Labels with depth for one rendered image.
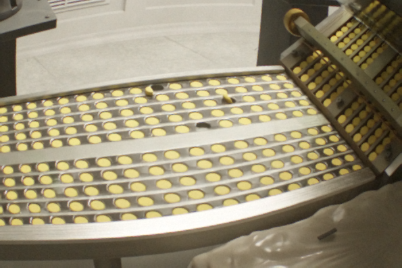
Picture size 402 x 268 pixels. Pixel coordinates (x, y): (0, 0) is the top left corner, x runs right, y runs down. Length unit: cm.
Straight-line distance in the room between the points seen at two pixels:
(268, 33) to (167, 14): 187
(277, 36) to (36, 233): 91
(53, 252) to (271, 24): 92
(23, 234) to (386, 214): 27
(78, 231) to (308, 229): 16
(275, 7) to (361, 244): 88
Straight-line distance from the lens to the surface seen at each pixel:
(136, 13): 299
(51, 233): 36
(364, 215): 38
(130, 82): 53
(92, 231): 36
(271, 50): 121
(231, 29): 321
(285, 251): 33
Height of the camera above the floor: 121
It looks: 31 degrees down
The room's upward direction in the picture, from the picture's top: 6 degrees clockwise
